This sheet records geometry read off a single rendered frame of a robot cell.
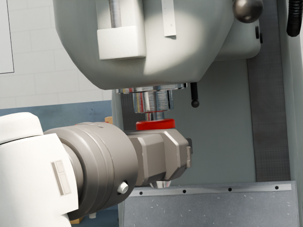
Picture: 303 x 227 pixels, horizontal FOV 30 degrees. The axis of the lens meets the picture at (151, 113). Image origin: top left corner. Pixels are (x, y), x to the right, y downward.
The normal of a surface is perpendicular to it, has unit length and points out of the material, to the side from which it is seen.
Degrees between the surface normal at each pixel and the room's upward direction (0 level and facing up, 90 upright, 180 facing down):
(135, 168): 95
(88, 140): 44
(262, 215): 63
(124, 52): 90
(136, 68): 111
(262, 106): 90
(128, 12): 90
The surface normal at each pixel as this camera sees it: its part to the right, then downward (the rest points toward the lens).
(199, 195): -0.25, -0.39
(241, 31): -0.07, 0.06
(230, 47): -0.17, 0.51
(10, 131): 0.36, -0.22
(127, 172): 0.85, 0.09
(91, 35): -0.33, 0.11
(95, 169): 0.22, -0.07
